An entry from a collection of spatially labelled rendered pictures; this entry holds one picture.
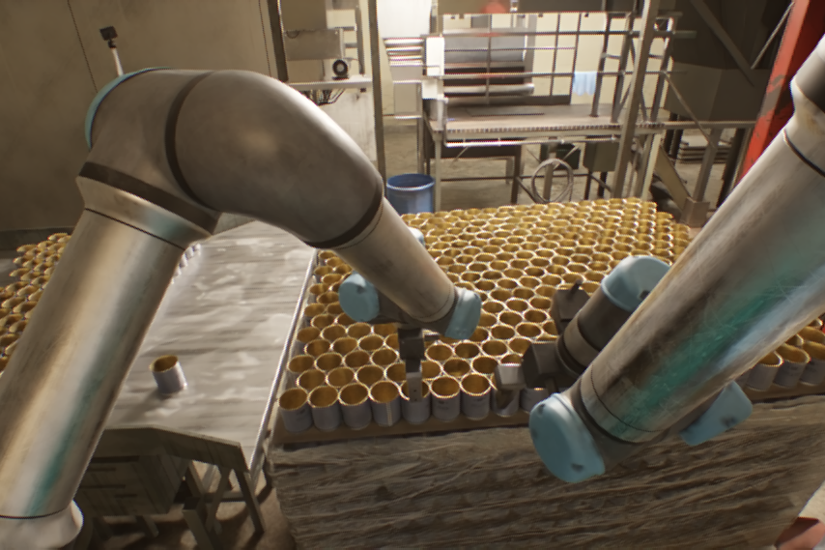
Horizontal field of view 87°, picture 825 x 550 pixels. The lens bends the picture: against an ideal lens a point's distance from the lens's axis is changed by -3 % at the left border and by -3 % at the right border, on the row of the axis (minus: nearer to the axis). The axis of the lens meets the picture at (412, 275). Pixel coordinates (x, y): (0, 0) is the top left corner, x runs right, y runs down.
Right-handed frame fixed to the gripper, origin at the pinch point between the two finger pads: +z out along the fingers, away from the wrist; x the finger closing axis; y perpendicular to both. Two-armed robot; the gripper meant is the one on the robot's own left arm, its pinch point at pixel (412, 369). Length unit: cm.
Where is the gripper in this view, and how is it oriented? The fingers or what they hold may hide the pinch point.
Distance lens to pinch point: 96.3
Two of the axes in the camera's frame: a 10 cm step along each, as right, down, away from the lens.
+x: -0.5, -4.9, 8.7
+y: 10.0, -0.8, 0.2
